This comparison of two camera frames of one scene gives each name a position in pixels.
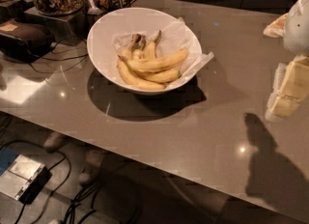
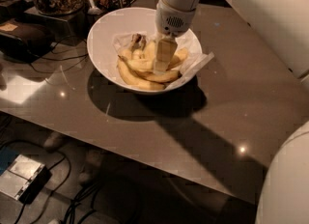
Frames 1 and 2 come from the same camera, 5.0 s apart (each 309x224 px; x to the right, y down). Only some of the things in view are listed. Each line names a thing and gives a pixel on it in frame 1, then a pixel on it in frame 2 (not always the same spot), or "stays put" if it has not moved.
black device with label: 24,42 stays put
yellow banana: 160,76 stays put
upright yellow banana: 150,49 stays put
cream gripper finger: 291,87 -> 165,52
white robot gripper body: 298,25 -> 172,21
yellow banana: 136,81 stays put
